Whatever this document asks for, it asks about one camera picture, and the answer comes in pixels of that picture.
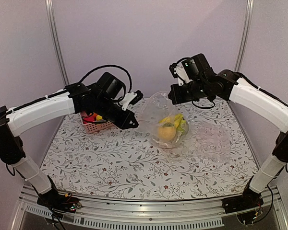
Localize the front aluminium rail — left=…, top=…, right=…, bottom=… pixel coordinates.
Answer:
left=12, top=186, right=288, bottom=230

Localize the yellow plush banana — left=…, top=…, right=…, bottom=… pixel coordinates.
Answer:
left=159, top=113, right=184, bottom=128

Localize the crinkled clear zip bag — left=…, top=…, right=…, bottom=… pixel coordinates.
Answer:
left=168, top=120, right=231, bottom=163

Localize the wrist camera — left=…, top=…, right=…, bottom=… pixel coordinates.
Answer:
left=119, top=90, right=143, bottom=111
left=169, top=62, right=191, bottom=86

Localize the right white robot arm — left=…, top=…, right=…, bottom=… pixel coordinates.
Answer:
left=168, top=54, right=288, bottom=209

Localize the aluminium frame post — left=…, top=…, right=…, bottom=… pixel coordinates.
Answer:
left=234, top=0, right=254, bottom=72
left=45, top=0, right=70, bottom=86

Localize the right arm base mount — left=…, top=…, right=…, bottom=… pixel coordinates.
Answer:
left=222, top=188, right=264, bottom=224

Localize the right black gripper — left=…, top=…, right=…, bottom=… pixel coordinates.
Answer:
left=168, top=79, right=208, bottom=104

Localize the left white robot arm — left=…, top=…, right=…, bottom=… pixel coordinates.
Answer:
left=0, top=64, right=143, bottom=208

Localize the green plush pepper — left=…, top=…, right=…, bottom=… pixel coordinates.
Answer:
left=177, top=118, right=189, bottom=135

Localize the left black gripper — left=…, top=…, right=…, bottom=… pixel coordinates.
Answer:
left=94, top=96, right=138, bottom=130

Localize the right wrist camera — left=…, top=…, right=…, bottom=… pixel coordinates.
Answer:
left=169, top=62, right=191, bottom=86

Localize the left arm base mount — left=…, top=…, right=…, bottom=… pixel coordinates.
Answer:
left=37, top=189, right=82, bottom=213

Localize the red plush tomato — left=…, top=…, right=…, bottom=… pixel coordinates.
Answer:
left=82, top=114, right=96, bottom=124

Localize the right aluminium frame post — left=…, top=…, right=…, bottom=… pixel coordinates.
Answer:
left=234, top=0, right=254, bottom=72

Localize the left aluminium frame post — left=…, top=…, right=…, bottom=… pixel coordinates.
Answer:
left=45, top=0, right=70, bottom=86

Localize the pink dotted zip bag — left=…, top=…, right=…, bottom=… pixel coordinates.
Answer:
left=138, top=91, right=189, bottom=149

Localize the pink plastic basket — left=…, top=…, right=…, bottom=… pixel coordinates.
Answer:
left=80, top=112, right=114, bottom=134

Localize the floral tablecloth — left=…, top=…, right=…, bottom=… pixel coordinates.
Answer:
left=41, top=100, right=258, bottom=200

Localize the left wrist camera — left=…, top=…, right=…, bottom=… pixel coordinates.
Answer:
left=119, top=90, right=143, bottom=111

